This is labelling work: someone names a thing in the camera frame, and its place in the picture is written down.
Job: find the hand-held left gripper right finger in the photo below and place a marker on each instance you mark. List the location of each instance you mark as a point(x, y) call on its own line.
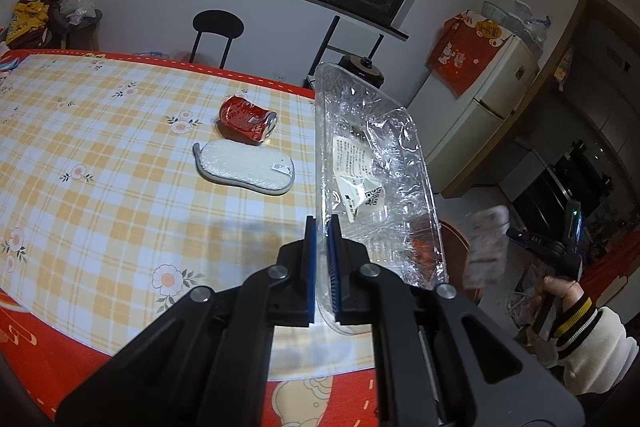
point(334, 267)

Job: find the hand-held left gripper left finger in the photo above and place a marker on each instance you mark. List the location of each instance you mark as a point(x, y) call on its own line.
point(311, 267)

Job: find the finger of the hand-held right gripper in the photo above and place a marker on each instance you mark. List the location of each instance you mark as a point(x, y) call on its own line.
point(535, 242)

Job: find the brown round stool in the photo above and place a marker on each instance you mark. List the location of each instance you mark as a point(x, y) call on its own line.
point(457, 252)

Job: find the clear plastic tray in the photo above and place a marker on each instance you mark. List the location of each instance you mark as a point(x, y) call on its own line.
point(380, 147)

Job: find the person's right hand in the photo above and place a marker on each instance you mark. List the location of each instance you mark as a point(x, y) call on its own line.
point(560, 289)

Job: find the red fabric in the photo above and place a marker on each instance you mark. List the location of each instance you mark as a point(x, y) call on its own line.
point(615, 267)

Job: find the white sponge pad grey edge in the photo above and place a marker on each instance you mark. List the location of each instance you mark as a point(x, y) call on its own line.
point(240, 164)

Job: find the white refrigerator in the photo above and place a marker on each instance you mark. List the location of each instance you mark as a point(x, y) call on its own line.
point(475, 132)

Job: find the red soda can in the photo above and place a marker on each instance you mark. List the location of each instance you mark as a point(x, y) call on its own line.
point(242, 114)

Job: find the brown pressure cooker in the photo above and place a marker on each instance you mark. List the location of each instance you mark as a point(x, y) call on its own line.
point(365, 67)

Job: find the red printed cloth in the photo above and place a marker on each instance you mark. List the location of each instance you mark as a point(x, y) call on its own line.
point(465, 52)

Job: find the clear plastic bags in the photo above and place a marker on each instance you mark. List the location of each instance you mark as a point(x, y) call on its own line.
point(530, 22)

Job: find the yellow checkered floral tablecloth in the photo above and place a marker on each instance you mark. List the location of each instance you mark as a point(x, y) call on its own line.
point(100, 167)

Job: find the white bowl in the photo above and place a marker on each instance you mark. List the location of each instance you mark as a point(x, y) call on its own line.
point(494, 12)

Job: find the black round chair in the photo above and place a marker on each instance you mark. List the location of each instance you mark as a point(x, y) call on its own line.
point(218, 22)

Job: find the dark clothes pile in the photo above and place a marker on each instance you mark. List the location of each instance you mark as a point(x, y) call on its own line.
point(57, 27)

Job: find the yellow garment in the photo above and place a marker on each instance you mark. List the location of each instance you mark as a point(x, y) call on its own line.
point(27, 14)

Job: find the black metal rack frame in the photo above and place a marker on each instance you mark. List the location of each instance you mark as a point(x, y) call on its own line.
point(327, 37)

